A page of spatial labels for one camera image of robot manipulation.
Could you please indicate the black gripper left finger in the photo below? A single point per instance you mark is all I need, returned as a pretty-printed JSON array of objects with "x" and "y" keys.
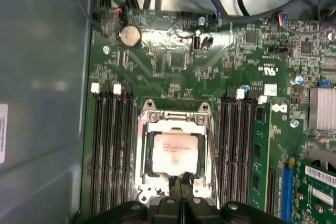
[{"x": 162, "y": 211}]

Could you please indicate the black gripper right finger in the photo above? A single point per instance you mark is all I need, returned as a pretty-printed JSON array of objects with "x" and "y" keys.
[{"x": 199, "y": 211}]

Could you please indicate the metal locking lever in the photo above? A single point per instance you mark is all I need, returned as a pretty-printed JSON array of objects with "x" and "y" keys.
[{"x": 213, "y": 163}]

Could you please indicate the silver CPU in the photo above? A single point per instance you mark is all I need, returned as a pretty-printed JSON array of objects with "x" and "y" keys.
[{"x": 174, "y": 153}]

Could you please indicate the metal socket cover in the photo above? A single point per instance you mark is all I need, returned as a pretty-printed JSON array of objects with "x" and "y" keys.
[{"x": 160, "y": 126}]

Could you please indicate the CPU socket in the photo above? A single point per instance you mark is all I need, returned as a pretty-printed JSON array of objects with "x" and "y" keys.
[{"x": 157, "y": 116}]

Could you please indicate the black RAM slot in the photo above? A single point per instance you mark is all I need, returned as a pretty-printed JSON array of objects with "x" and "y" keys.
[
  {"x": 262, "y": 100},
  {"x": 129, "y": 142},
  {"x": 225, "y": 142},
  {"x": 118, "y": 142},
  {"x": 236, "y": 142},
  {"x": 97, "y": 142},
  {"x": 108, "y": 142},
  {"x": 248, "y": 142}
]

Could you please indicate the black expansion slot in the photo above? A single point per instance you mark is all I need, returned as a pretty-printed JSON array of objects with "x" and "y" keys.
[{"x": 271, "y": 187}]

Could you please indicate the blue expansion slot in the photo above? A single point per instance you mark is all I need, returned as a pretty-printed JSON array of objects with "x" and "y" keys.
[{"x": 288, "y": 190}]

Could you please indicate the green RAM stick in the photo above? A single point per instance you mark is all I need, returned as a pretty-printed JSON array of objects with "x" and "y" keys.
[{"x": 261, "y": 142}]

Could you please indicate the small graphics card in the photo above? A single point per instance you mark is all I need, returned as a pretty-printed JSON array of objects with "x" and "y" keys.
[{"x": 315, "y": 195}]

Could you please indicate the green motherboard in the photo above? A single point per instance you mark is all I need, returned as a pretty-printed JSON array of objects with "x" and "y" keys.
[{"x": 183, "y": 77}]

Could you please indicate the silver chipset heatsink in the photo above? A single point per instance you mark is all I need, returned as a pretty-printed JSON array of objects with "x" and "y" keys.
[{"x": 323, "y": 108}]

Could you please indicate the internal USB port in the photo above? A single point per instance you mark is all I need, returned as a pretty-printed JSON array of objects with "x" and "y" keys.
[{"x": 197, "y": 42}]

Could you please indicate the coin cell battery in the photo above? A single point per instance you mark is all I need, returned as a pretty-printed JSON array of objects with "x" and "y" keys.
[{"x": 129, "y": 36}]

